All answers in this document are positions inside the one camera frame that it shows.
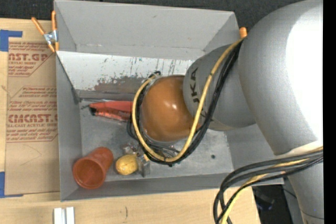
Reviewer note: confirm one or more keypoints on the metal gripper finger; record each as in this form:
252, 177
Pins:
144, 166
128, 149

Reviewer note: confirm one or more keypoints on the yellow toy potato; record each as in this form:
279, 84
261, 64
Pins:
126, 164

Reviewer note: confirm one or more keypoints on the grey metal bin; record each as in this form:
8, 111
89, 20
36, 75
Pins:
110, 136

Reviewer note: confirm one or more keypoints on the red-brown flat block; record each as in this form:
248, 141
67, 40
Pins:
113, 108

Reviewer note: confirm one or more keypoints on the orange plastic cup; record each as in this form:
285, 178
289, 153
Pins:
90, 171

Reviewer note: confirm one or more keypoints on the brown cardboard board red print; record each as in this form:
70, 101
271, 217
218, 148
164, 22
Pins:
31, 154

